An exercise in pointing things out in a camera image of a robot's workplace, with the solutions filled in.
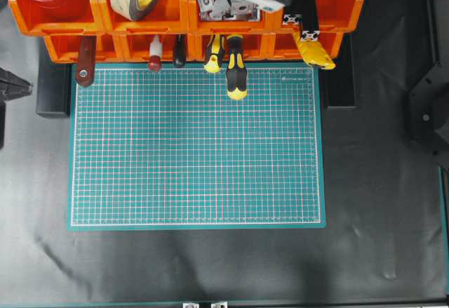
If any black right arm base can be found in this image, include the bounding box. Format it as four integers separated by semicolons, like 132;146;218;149
407;61;448;170

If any orange container rack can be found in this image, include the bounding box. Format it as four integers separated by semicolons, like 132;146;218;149
8;0;366;65

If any black tray under rack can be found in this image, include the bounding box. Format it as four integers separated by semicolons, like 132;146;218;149
36;38;72;119

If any black aluminium extrusion bar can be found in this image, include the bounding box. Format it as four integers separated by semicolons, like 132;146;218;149
299;0;320;41

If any yellow utility knife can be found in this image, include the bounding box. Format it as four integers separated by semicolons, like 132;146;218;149
292;30;335;70

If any green cutting mat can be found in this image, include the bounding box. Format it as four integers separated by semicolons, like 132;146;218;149
67;62;326;231

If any black table cover sheet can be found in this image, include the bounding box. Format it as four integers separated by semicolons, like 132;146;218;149
1;14;447;306

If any short yellow-black screwdriver handle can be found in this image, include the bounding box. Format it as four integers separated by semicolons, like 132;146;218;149
203;34;225;74

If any long yellow-black screwdriver handle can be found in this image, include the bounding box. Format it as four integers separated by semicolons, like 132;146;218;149
226;34;248;100

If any black tool handle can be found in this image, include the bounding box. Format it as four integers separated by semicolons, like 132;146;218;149
173;34;187;68

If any red-white tool handle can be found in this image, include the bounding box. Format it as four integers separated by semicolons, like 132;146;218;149
148;35;163;72

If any dark brown tool handle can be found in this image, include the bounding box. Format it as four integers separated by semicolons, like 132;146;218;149
76;36;97;87

